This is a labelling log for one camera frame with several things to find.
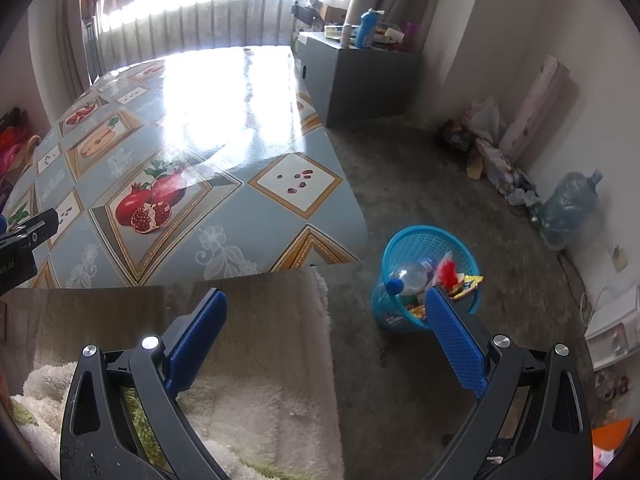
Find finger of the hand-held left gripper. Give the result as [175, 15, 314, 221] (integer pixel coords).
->
[0, 209, 59, 252]

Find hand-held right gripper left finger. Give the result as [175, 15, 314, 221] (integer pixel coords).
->
[60, 287, 231, 480]

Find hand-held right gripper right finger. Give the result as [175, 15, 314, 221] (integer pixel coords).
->
[425, 287, 593, 480]

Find yellow snack packet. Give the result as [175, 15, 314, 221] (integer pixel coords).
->
[450, 274, 484, 302]

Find blue plastic mesh basket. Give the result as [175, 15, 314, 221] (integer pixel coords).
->
[371, 225, 482, 335]

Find red plastic wrapper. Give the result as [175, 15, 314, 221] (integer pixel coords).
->
[434, 259, 458, 288]

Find clear plastic bottle blue label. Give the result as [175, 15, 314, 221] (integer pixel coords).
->
[385, 257, 437, 297]

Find red tote bag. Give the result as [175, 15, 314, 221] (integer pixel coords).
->
[20, 134, 45, 171]

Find pile of red bags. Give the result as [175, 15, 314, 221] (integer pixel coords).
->
[0, 107, 31, 186]

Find white drawer unit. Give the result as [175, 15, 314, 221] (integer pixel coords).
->
[584, 285, 640, 372]

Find large water jug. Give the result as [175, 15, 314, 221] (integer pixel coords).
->
[537, 170, 603, 251]

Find fruit print tablecloth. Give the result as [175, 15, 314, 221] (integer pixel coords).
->
[0, 46, 371, 291]

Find white plastic bag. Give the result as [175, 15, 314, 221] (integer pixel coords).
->
[462, 96, 501, 141]

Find pink rolled mat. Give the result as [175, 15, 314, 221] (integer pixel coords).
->
[500, 55, 571, 171]

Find metal balcony railing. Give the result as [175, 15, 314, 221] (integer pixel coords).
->
[82, 0, 301, 76]

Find grey cabinet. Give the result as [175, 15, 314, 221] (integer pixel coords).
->
[291, 31, 423, 128]

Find blue spray bottle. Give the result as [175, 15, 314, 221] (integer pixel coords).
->
[354, 8, 381, 48]

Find cardboard box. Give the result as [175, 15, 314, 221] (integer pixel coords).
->
[320, 2, 351, 23]

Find clutter pile by wall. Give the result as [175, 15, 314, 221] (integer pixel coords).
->
[440, 120, 541, 211]

